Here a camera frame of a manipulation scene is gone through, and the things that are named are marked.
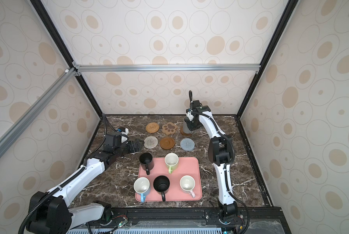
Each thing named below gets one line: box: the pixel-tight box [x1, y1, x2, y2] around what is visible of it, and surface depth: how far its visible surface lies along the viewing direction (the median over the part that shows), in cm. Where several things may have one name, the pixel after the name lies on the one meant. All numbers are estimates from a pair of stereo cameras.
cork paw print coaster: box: [161, 121, 178, 136], surface depth 115 cm
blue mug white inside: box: [133, 176, 151, 203], surface depth 78 cm
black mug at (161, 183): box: [153, 175, 171, 202], surface depth 78 cm
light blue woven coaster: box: [179, 137, 195, 152], surface depth 105 cm
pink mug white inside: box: [179, 175, 196, 198], surface depth 79 cm
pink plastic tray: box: [136, 156, 203, 202], surface depth 89 cm
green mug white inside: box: [164, 152, 179, 175], surface depth 87 cm
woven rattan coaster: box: [145, 121, 160, 134], surface depth 115 cm
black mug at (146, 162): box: [139, 152, 155, 176], surface depth 88 cm
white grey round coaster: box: [143, 136, 159, 149], surface depth 105 cm
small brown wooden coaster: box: [159, 136, 175, 150], surface depth 105 cm
